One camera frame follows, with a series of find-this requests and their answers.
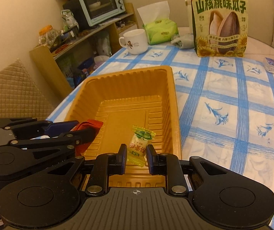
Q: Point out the white mug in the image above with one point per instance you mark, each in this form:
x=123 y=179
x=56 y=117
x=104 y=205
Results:
x=137 y=40

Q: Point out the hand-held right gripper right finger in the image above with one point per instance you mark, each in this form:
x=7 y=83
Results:
x=151 y=161

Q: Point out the light blue toaster oven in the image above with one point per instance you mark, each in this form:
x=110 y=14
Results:
x=98 y=7

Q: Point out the grey crumpled cloth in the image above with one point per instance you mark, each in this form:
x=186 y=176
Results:
x=182 y=40

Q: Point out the white cup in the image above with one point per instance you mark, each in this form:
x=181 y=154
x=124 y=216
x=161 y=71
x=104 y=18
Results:
x=101 y=59

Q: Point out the white bag in shelf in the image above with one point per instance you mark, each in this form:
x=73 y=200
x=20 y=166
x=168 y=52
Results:
x=102 y=44

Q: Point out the green white bag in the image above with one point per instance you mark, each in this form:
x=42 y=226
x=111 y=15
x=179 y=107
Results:
x=68 y=20

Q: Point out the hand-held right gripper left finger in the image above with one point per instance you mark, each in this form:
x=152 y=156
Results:
x=122 y=159

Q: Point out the orange lid plastic jar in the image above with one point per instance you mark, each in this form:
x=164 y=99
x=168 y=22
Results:
x=47 y=37

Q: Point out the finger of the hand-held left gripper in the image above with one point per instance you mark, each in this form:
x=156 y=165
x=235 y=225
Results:
x=79 y=135
x=62 y=127

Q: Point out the green tissue pack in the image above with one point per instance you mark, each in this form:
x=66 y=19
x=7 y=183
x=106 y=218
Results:
x=160 y=31

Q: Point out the black box on shelf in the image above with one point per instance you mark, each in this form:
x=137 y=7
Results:
x=69 y=33

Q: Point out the sunflower seed bag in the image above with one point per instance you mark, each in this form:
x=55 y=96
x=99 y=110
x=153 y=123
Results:
x=218 y=28

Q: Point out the yellow plastic tray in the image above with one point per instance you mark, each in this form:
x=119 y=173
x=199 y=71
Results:
x=132 y=95

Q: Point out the blue packets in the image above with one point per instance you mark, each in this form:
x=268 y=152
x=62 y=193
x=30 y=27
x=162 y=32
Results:
x=84 y=73

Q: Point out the green white candy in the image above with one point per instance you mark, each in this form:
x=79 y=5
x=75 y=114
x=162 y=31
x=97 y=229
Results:
x=139 y=143

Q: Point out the beige quilted chair cushion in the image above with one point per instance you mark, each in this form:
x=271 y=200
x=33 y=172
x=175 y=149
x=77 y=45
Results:
x=12 y=88

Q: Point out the bright red snack packet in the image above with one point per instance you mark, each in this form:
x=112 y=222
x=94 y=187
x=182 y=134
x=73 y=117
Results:
x=91 y=124

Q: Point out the wooden shelf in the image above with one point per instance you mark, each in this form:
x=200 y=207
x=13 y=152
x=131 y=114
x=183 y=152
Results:
x=38 y=60

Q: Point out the red item on shelf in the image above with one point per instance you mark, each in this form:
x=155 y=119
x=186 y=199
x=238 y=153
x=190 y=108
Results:
x=60 y=49

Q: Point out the blue checked tablecloth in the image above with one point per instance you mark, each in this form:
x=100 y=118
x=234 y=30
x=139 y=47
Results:
x=223 y=129

